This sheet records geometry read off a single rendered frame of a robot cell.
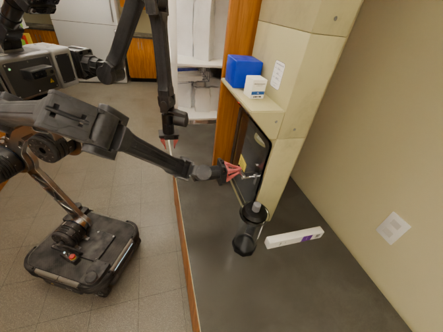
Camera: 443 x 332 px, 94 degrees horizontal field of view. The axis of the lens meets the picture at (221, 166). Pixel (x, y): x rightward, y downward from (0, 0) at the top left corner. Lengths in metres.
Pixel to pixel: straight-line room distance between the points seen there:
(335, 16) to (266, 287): 0.86
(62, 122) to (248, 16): 0.72
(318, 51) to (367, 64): 0.43
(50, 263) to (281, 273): 1.53
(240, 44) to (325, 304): 1.02
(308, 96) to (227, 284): 0.70
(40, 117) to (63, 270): 1.46
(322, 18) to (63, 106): 0.59
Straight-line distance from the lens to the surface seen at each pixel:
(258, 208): 0.74
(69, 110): 0.50
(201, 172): 0.74
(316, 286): 0.98
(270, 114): 0.65
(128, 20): 1.04
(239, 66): 0.77
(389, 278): 1.11
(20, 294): 2.20
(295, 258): 1.00
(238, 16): 0.94
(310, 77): 0.67
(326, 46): 0.67
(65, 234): 1.81
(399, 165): 0.96
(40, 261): 1.97
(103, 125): 0.51
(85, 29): 5.57
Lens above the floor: 1.74
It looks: 38 degrees down
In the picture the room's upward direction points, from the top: 8 degrees clockwise
